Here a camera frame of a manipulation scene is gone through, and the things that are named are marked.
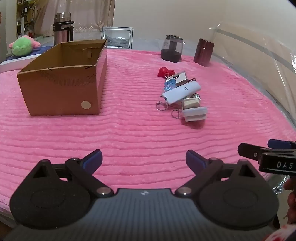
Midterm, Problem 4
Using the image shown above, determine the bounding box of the person's right hand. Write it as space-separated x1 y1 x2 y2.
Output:
284 178 296 224

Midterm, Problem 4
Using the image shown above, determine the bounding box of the flat white box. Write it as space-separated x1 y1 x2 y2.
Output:
0 54 41 73

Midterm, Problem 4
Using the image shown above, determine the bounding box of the grey plastic-covered mattress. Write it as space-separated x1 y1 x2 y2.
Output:
35 32 232 61

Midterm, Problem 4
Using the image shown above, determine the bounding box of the maroon thermos jar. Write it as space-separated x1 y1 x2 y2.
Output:
193 38 215 67

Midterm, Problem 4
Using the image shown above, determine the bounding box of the plastic-wrapped headboard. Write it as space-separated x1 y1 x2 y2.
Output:
208 21 296 130

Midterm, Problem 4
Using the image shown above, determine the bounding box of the white power bank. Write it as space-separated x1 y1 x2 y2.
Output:
161 81 201 105

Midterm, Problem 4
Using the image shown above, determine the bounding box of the red cat figurine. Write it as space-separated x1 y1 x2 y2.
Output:
157 67 176 78

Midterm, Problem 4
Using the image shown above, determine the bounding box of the glass teapot with dark tea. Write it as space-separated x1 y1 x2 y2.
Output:
161 35 184 63

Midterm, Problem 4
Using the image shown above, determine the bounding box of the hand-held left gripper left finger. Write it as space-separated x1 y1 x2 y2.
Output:
28 149 114 198

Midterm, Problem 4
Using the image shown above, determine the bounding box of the silver picture frame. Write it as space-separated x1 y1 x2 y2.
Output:
101 27 134 50

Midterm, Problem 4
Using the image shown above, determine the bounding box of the green pink plush toy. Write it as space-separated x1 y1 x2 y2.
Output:
9 35 41 57

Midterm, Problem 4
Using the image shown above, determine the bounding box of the pink steel vacuum flask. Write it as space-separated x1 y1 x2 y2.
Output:
53 12 75 45

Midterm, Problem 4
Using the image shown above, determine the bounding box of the wooden bookshelf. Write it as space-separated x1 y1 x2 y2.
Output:
16 0 37 39

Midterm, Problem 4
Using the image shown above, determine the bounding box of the blue folded cloth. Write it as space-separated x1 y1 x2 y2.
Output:
5 44 55 59

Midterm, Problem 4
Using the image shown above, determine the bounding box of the white plug adapter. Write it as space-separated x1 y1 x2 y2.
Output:
181 106 208 122

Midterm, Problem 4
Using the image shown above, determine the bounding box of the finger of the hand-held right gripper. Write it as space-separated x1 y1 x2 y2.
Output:
238 142 296 174
268 138 296 150

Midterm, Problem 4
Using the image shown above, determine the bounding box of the brown cardboard box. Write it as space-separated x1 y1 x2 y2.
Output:
17 39 108 116

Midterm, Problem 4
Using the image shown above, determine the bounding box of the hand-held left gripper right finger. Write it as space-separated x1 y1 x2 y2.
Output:
174 149 257 198

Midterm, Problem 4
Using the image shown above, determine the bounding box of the beige lace curtain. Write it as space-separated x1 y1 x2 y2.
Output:
35 0 115 37

